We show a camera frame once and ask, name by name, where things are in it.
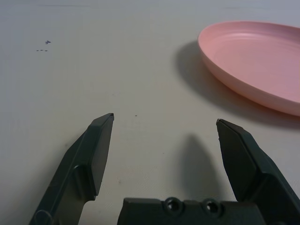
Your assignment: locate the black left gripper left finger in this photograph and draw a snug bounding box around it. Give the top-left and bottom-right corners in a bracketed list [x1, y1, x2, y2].
[29, 113, 115, 225]

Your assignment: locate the pink round plate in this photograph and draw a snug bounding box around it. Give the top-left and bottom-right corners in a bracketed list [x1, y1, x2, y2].
[197, 20, 300, 117]

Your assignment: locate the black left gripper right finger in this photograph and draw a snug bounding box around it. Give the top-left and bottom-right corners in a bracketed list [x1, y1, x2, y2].
[216, 118, 300, 225]

